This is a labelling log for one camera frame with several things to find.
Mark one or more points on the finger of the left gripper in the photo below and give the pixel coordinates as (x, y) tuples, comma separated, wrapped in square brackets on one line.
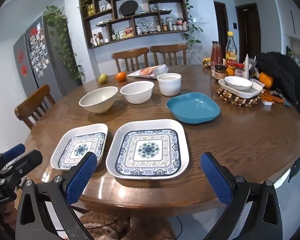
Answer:
[(24, 165), (13, 153)]

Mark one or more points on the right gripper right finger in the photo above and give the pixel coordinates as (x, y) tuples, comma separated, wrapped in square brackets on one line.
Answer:
[(219, 177)]

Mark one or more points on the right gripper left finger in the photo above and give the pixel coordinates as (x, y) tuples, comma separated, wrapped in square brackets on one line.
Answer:
[(78, 177)]

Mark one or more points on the small patterned square plate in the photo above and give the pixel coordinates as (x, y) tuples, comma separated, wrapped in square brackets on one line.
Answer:
[(75, 143)]

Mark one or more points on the blue square plate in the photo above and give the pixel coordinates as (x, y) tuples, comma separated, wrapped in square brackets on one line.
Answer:
[(193, 108)]

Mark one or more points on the large patterned square plate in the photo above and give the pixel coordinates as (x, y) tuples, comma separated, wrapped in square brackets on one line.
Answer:
[(148, 150)]

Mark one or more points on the wide white bowl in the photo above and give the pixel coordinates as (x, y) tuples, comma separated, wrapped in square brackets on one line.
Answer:
[(100, 100)]

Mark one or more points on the tall white cup bowl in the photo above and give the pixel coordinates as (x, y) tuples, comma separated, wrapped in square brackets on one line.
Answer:
[(169, 84)]

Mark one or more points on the medium white bowl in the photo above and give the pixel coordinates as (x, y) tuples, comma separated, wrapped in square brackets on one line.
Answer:
[(137, 92)]

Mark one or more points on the wooden chair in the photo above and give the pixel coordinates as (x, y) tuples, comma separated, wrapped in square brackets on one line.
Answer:
[(169, 53), (33, 107), (131, 58)]

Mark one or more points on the wooden bead trivet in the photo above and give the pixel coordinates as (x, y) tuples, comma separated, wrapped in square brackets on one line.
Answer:
[(236, 100)]

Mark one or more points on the grey refrigerator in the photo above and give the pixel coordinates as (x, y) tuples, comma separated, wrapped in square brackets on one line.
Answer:
[(39, 64)]

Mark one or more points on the round wooden dining table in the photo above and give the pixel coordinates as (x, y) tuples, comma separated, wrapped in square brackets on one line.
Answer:
[(257, 143)]

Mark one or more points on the white rectangular patterned dish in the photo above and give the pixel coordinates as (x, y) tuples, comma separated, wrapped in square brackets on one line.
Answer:
[(247, 94)]

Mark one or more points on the white round plate bowl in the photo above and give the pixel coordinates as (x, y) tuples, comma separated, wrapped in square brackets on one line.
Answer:
[(238, 83)]

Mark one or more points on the dark lid sauce jar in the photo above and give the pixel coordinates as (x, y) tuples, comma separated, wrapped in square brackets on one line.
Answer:
[(220, 72)]

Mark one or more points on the orange fruit behind jars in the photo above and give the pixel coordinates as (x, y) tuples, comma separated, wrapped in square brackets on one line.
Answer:
[(230, 72)]

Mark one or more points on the green pear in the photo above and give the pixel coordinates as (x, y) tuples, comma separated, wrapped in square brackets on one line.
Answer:
[(103, 79)]

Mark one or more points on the orange persimmon fruit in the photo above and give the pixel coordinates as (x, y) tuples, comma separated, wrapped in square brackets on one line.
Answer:
[(266, 80)]

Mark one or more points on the red lid chili jar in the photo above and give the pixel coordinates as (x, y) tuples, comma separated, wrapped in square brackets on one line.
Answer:
[(239, 69)]

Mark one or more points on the yellow snack packet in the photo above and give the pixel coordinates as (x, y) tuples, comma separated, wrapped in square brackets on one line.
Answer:
[(207, 62)]

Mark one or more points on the red sauce bottle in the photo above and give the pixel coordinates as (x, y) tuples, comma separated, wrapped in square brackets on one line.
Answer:
[(216, 57)]

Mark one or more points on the black jacket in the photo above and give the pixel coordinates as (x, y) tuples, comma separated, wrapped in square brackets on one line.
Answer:
[(285, 73)]

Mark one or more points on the orange tangerine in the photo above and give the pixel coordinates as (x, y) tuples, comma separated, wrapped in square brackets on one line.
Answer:
[(121, 77)]

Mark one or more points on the white snack bag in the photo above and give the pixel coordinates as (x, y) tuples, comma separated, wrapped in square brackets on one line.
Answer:
[(150, 72)]

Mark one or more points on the yellow cap oil bottle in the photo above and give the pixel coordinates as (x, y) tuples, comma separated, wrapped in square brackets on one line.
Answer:
[(230, 51)]

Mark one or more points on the trailing green plant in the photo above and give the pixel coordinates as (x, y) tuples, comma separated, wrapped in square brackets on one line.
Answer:
[(56, 19)]

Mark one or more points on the wooden chair back right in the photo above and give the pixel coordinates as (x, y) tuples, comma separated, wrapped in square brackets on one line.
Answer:
[(169, 53)]

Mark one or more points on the wooden chair back left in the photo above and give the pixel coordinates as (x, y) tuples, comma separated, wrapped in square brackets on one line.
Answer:
[(131, 58)]

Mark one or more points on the dark wooden wall shelf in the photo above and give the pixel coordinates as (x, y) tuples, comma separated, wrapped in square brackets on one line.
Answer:
[(110, 21)]

